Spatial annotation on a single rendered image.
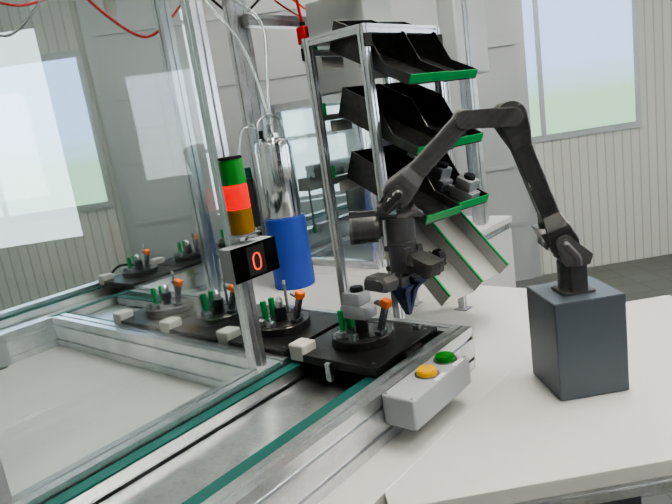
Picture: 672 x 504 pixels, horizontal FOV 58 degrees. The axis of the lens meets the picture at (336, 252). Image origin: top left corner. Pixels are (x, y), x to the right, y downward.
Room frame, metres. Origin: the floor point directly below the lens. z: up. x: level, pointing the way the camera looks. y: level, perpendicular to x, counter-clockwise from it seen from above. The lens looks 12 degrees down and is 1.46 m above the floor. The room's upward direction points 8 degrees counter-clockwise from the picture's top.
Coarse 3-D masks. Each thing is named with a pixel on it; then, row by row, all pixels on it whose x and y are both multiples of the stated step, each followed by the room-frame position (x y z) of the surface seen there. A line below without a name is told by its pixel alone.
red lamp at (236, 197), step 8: (240, 184) 1.20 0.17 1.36; (224, 192) 1.20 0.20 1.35; (232, 192) 1.19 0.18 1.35; (240, 192) 1.20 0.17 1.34; (248, 192) 1.22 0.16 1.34; (232, 200) 1.19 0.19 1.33; (240, 200) 1.19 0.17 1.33; (248, 200) 1.21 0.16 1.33; (232, 208) 1.19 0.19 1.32; (240, 208) 1.19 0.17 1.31
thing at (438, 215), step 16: (352, 160) 1.56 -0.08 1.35; (368, 160) 1.52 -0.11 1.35; (400, 160) 1.61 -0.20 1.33; (352, 176) 1.57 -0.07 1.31; (368, 176) 1.52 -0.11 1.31; (416, 192) 1.55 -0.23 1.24; (432, 192) 1.53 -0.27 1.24; (400, 208) 1.45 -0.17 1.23; (432, 208) 1.47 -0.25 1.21; (448, 208) 1.48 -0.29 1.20
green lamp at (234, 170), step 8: (232, 160) 1.19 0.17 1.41; (240, 160) 1.21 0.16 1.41; (224, 168) 1.19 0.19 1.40; (232, 168) 1.19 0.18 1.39; (240, 168) 1.20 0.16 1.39; (224, 176) 1.20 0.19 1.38; (232, 176) 1.19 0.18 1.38; (240, 176) 1.20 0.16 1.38; (224, 184) 1.20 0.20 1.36; (232, 184) 1.19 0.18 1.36
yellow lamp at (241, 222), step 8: (248, 208) 1.21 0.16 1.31; (232, 216) 1.20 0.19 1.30; (240, 216) 1.19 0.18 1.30; (248, 216) 1.20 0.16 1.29; (232, 224) 1.20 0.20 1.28; (240, 224) 1.19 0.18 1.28; (248, 224) 1.20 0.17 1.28; (232, 232) 1.20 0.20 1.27; (240, 232) 1.19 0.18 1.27; (248, 232) 1.20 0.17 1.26
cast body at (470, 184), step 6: (462, 174) 1.57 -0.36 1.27; (468, 174) 1.55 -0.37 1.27; (474, 174) 1.56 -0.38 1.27; (456, 180) 1.56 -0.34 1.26; (462, 180) 1.55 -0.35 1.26; (468, 180) 1.54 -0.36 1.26; (474, 180) 1.55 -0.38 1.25; (450, 186) 1.59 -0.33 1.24; (456, 186) 1.56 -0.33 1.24; (462, 186) 1.55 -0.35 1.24; (468, 186) 1.54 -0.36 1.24; (474, 186) 1.55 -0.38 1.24; (450, 192) 1.58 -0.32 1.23; (456, 192) 1.56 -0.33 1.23; (462, 192) 1.55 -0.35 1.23; (468, 192) 1.54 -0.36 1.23; (474, 192) 1.55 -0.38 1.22; (456, 198) 1.56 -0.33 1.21; (462, 198) 1.55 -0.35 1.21; (468, 198) 1.54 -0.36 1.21
